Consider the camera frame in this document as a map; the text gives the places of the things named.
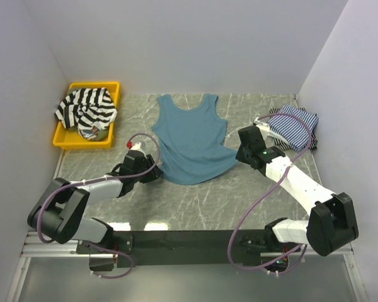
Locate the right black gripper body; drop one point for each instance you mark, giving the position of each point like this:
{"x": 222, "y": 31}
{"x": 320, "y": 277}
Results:
{"x": 242, "y": 155}

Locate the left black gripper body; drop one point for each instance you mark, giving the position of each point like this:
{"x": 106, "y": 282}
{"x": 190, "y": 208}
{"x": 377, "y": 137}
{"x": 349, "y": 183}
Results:
{"x": 147, "y": 165}

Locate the teal tank top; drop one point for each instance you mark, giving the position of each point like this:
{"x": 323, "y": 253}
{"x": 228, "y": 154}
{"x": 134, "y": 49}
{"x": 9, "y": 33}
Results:
{"x": 192, "y": 141}

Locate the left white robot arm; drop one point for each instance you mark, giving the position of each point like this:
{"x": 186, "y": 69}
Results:
{"x": 59, "y": 211}

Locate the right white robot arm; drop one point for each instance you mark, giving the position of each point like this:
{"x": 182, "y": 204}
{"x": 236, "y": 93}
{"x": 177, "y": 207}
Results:
{"x": 332, "y": 223}

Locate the blue white striped folded top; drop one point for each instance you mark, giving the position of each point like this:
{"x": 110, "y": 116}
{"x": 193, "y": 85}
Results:
{"x": 294, "y": 124}

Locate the yellow plastic bin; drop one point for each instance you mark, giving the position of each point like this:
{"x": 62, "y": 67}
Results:
{"x": 68, "y": 140}

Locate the black white striped top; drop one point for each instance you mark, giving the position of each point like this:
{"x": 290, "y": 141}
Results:
{"x": 87, "y": 108}

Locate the black base beam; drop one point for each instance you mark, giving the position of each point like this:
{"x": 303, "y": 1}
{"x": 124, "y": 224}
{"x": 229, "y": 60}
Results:
{"x": 162, "y": 247}

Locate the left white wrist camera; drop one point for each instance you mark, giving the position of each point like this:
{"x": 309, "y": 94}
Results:
{"x": 138, "y": 146}

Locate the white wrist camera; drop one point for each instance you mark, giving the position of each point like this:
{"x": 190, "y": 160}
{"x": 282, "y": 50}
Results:
{"x": 264, "y": 127}
{"x": 138, "y": 146}

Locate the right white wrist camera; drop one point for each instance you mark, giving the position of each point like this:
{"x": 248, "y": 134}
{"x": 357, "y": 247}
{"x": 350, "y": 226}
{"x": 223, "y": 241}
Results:
{"x": 264, "y": 127}

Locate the aluminium rail frame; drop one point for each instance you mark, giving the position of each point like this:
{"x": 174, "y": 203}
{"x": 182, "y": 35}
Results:
{"x": 35, "y": 248}

